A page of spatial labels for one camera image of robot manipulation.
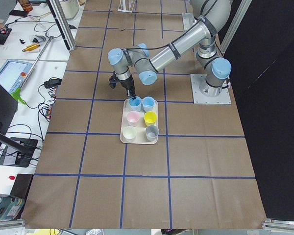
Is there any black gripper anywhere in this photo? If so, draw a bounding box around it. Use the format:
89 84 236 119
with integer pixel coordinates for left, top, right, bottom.
121 75 136 100

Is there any light blue cup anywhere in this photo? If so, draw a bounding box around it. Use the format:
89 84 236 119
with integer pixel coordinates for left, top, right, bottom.
129 96 142 112

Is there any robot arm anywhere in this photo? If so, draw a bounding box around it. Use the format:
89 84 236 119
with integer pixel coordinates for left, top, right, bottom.
108 0 232 98

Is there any blue cup on tray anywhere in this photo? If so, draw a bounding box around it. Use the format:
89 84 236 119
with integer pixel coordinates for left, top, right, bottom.
142 96 155 112

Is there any pink cup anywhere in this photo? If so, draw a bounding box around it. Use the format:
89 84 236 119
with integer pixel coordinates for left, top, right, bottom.
126 111 140 127

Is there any yellow cup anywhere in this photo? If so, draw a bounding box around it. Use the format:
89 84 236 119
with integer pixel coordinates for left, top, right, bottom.
144 111 157 126

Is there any pale green cup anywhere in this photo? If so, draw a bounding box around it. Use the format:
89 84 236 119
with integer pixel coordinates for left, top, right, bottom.
122 126 137 142

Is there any grey cup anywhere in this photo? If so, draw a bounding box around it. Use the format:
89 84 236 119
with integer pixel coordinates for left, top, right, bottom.
145 125 159 141

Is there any cream plastic tray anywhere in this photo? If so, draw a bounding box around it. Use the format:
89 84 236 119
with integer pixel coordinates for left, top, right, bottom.
120 99 158 144

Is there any black power adapter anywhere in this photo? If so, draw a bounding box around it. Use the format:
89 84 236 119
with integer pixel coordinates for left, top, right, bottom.
44 78 62 89

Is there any green plastic clamp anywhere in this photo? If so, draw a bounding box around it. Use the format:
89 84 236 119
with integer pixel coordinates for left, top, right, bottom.
11 88 26 105

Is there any blue teach pendant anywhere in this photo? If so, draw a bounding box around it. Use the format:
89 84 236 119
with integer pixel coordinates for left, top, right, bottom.
0 59 32 94

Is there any black power strip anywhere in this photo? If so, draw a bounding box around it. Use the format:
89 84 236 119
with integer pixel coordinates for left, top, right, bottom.
0 137 38 167

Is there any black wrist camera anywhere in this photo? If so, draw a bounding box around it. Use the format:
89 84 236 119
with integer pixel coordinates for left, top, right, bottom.
109 72 119 89

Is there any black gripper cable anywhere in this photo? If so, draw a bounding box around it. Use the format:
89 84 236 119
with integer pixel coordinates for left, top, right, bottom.
122 43 174 53

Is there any white wire cup rack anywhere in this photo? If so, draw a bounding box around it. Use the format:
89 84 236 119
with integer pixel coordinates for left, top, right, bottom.
118 0 136 13

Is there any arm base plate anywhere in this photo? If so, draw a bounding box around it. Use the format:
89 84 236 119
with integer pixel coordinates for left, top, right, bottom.
182 13 196 31
190 74 231 105

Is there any aluminium frame post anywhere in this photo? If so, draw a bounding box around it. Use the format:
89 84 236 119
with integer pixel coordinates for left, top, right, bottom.
46 0 76 51

